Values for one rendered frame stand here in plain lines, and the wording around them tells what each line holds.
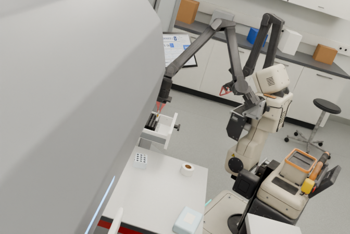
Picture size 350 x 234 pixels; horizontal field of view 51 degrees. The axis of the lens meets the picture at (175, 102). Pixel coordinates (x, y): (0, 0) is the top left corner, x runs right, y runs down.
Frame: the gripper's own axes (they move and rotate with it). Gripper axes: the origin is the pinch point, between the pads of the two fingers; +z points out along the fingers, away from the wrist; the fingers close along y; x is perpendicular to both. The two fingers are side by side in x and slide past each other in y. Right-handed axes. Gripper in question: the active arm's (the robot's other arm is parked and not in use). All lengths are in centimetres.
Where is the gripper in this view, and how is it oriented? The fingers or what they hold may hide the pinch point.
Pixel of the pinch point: (159, 110)
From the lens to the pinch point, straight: 213.1
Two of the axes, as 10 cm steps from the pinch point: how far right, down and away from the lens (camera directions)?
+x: 1.2, -3.5, 9.3
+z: -2.7, 8.9, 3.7
